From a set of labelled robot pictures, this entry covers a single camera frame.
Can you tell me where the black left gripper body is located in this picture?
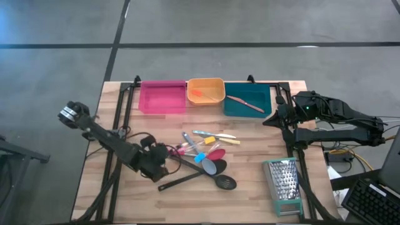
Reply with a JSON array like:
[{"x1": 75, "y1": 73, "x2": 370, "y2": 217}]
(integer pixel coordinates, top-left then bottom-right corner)
[{"x1": 137, "y1": 134, "x2": 171, "y2": 183}]

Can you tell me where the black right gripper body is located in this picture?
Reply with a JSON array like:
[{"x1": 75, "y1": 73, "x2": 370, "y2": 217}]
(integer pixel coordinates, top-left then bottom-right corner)
[{"x1": 276, "y1": 95, "x2": 298, "y2": 128}]

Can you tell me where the pink spatula clear handle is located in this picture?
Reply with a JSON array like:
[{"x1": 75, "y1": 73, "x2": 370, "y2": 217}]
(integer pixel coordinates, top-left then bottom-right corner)
[{"x1": 169, "y1": 142, "x2": 221, "y2": 156}]

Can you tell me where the red silicone spoon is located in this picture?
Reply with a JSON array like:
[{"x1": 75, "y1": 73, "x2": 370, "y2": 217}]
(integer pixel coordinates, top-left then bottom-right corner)
[{"x1": 182, "y1": 148, "x2": 226, "y2": 161}]

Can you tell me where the butter knife white handle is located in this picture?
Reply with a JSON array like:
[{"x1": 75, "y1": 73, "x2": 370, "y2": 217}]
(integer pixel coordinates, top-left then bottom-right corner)
[{"x1": 191, "y1": 129, "x2": 238, "y2": 139}]

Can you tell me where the black slotted serving spoon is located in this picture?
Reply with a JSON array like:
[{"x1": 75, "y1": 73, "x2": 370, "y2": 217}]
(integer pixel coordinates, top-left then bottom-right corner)
[{"x1": 168, "y1": 154, "x2": 238, "y2": 191}]

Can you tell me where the orange spatula clear handle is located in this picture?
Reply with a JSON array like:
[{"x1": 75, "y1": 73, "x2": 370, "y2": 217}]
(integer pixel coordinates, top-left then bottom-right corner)
[{"x1": 191, "y1": 89, "x2": 220, "y2": 103}]

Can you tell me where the blue plastic bin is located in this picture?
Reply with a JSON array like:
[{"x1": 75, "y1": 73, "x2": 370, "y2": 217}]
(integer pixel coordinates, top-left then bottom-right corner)
[{"x1": 223, "y1": 82, "x2": 273, "y2": 119}]

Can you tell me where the pink plastic bin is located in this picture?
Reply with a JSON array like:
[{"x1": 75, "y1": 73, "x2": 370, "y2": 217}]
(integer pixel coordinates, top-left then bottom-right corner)
[{"x1": 138, "y1": 79, "x2": 188, "y2": 115}]

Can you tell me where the metal box grater teal trim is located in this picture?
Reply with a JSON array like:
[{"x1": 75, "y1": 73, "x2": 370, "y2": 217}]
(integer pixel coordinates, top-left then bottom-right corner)
[{"x1": 261, "y1": 157, "x2": 304, "y2": 218}]

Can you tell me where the yellow plastic bin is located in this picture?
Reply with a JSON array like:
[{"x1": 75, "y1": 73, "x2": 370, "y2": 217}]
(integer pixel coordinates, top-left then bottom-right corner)
[{"x1": 186, "y1": 77, "x2": 226, "y2": 106}]

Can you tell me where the computer monitor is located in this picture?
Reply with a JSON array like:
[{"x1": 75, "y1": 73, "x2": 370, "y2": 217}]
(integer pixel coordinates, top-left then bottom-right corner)
[{"x1": 377, "y1": 126, "x2": 400, "y2": 195}]

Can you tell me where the black keyboard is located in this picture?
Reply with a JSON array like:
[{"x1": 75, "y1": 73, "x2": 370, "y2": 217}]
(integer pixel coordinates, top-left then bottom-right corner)
[{"x1": 341, "y1": 177, "x2": 400, "y2": 225}]

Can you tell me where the yellow spatula clear handle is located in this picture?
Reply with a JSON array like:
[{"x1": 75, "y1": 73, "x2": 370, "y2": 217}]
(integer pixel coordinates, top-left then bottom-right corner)
[{"x1": 179, "y1": 136, "x2": 217, "y2": 148}]

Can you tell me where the yellow cable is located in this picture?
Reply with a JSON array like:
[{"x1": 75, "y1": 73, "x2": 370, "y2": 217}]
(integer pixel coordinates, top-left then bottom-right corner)
[{"x1": 327, "y1": 149, "x2": 374, "y2": 172}]

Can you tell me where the black cart frame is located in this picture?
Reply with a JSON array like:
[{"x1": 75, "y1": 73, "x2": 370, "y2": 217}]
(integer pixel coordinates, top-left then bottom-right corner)
[{"x1": 0, "y1": 134, "x2": 51, "y2": 225}]

